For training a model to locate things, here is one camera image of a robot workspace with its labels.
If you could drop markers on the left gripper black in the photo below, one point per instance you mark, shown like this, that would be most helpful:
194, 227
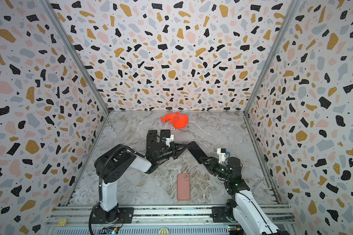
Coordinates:
174, 152

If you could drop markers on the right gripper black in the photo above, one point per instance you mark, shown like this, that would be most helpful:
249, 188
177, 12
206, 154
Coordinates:
204, 160

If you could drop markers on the black phone case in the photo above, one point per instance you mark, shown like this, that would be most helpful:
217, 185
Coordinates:
165, 134

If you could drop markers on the pink phone case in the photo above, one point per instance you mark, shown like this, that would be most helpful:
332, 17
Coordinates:
183, 187

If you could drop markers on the black smartphone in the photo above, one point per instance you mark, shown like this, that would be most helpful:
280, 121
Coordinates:
196, 152
151, 142

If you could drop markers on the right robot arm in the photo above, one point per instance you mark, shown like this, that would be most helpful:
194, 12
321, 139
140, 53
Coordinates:
241, 207

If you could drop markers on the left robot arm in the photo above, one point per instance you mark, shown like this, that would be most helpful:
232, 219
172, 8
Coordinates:
113, 164

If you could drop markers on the red plush whale toy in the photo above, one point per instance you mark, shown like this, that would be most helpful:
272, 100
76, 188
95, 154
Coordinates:
177, 119

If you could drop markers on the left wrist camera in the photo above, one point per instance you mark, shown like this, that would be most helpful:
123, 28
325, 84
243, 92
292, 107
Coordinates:
168, 140

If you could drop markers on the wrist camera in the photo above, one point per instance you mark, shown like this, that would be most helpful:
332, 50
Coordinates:
168, 140
223, 155

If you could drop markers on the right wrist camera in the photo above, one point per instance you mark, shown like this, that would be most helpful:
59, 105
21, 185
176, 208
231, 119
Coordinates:
223, 155

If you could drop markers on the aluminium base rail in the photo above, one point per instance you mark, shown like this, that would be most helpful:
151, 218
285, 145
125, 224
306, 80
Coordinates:
145, 220

